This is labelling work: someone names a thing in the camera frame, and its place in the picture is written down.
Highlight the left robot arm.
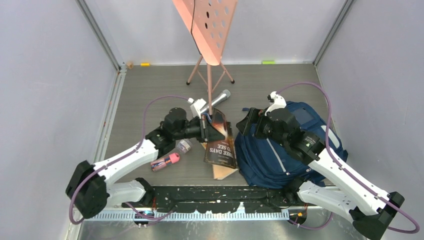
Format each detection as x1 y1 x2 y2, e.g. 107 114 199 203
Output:
65 107 225 224

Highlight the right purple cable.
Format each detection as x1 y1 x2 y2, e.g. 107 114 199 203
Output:
276 81 421 235

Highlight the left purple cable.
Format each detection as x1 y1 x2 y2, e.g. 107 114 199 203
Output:
68 95 191 226

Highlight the Three Days to See book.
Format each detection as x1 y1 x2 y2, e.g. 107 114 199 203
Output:
203 108 238 169

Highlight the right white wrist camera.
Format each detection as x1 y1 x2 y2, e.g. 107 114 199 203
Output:
265 91 287 116

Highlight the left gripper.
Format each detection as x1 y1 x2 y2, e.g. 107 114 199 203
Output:
173 114 225 143

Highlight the navy blue student backpack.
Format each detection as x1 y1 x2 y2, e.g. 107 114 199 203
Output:
234 101 349 190

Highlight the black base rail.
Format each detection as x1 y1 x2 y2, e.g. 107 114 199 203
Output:
130 185 311 214

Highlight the small purple glitter jar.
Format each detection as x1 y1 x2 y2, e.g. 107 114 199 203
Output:
176 139 193 154

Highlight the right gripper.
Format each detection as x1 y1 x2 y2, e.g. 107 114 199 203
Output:
236 107 288 148

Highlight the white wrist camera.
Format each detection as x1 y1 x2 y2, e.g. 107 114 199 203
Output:
187 97 209 119
265 91 287 116

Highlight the purple cable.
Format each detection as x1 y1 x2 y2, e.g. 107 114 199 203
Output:
276 81 421 235
68 95 191 226

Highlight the small wooden block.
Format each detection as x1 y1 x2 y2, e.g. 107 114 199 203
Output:
125 61 134 70

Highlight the pink music stand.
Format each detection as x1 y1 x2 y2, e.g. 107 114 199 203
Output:
172 0 238 115

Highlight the silver microphone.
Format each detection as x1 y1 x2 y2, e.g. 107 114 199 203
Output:
200 89 231 114

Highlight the green tape piece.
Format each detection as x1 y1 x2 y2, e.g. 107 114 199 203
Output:
261 60 276 65

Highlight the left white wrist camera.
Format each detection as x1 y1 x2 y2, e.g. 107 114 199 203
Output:
187 97 209 119

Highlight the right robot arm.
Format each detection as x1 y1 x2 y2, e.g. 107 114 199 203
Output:
236 107 405 240

